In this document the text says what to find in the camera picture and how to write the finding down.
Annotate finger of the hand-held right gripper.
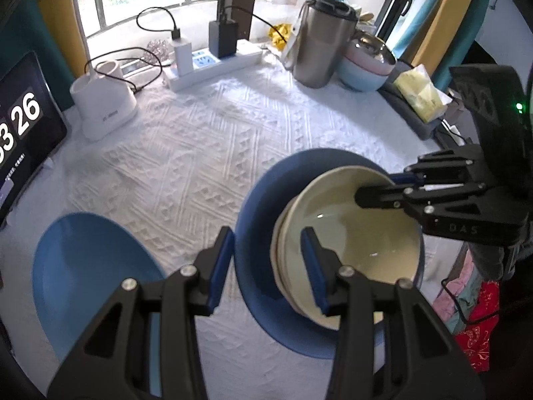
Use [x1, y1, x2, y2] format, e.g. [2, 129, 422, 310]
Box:
[355, 181, 486, 210]
[391, 150, 479, 186]

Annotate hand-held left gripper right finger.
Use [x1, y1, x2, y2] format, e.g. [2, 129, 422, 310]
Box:
[300, 227, 486, 400]

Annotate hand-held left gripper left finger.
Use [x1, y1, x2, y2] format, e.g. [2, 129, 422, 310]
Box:
[47, 226, 235, 400]

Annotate white bowl pink inside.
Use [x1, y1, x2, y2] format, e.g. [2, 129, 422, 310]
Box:
[270, 166, 417, 332]

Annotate cream bowl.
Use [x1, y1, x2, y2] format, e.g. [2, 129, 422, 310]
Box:
[281, 169, 423, 330]

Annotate large blue bowl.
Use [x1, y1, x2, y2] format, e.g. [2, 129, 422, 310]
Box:
[233, 149, 427, 361]

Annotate blue plate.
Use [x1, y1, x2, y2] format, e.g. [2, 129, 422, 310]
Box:
[32, 212, 167, 400]

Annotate dark grey pouch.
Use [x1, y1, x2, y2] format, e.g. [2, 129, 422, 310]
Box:
[377, 60, 454, 142]

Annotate yellow tissue pack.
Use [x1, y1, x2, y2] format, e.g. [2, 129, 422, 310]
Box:
[393, 64, 452, 123]

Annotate pink cloth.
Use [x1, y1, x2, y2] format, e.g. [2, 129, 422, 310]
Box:
[433, 250, 479, 334]

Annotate pale blue bowl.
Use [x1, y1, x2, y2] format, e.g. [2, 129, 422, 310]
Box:
[336, 56, 392, 92]

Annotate white textured tablecloth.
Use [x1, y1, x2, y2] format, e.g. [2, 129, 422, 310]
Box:
[0, 52, 471, 400]

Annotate yellow curtain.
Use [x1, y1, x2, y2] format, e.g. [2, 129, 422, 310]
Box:
[31, 0, 90, 80]
[431, 0, 484, 92]

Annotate red patterned cloth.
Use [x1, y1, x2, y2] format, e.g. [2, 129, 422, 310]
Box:
[454, 281, 500, 373]

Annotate stainless steel tumbler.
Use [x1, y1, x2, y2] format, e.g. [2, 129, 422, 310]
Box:
[291, 0, 359, 89]

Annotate yellow plastic bag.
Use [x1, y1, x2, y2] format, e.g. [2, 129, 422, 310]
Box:
[268, 23, 298, 48]

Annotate white desk lamp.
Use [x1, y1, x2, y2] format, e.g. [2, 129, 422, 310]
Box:
[70, 60, 139, 140]

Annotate white power strip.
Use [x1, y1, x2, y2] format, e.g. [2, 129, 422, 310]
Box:
[164, 39, 264, 92]

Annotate white charger plug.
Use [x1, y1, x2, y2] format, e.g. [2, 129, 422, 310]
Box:
[173, 38, 194, 78]

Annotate tablet showing clock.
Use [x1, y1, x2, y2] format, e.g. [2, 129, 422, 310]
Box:
[0, 51, 68, 228]

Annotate black adapter cable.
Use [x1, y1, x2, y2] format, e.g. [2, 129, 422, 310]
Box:
[223, 5, 290, 44]

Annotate black lamp cable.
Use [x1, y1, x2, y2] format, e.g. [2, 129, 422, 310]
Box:
[85, 48, 163, 92]

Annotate black charger cable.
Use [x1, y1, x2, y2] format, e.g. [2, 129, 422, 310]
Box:
[137, 7, 182, 40]

